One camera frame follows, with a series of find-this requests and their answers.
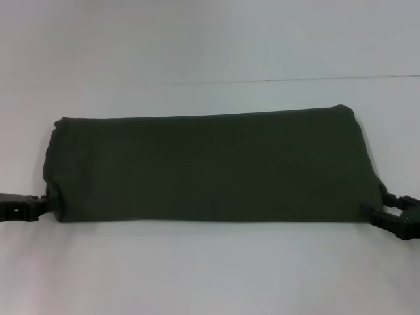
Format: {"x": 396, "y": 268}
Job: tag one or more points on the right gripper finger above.
{"x": 395, "y": 200}
{"x": 382, "y": 216}

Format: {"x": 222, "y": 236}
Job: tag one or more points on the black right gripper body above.
{"x": 411, "y": 223}

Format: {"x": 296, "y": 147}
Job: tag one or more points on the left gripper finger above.
{"x": 44, "y": 208}
{"x": 40, "y": 198}

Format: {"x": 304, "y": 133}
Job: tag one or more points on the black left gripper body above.
{"x": 14, "y": 208}

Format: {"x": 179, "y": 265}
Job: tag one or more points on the dark green t-shirt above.
{"x": 213, "y": 170}

